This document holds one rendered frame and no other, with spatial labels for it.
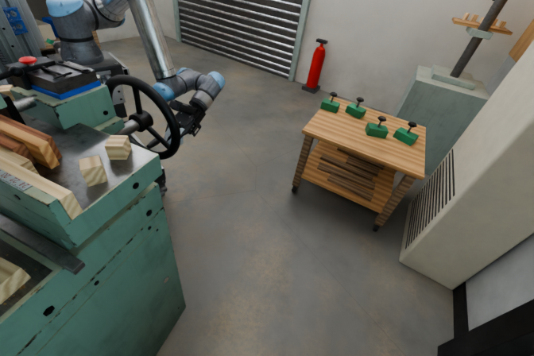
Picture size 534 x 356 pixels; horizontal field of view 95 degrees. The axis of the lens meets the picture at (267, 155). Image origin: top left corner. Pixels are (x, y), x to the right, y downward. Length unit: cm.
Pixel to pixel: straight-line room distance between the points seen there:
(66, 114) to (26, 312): 38
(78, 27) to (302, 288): 150
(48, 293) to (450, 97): 221
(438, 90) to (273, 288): 171
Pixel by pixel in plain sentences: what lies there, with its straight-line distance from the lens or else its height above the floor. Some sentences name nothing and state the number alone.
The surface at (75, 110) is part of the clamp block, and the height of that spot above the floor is 93.
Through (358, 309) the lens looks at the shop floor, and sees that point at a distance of 147.
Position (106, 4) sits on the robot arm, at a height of 103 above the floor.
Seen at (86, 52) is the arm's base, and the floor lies 87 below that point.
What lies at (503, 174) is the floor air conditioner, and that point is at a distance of 129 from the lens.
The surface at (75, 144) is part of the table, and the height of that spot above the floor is 90.
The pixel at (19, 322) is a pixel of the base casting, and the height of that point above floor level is 77.
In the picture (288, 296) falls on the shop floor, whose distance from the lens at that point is 138.
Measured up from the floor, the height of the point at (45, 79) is 100.
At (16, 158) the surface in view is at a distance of 60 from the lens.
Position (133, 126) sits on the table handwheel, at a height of 82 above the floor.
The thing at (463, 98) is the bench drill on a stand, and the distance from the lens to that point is 221.
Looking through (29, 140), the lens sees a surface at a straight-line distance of 61.
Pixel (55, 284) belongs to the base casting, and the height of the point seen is 78.
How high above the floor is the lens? 126
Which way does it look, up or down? 39 degrees down
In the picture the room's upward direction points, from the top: 9 degrees clockwise
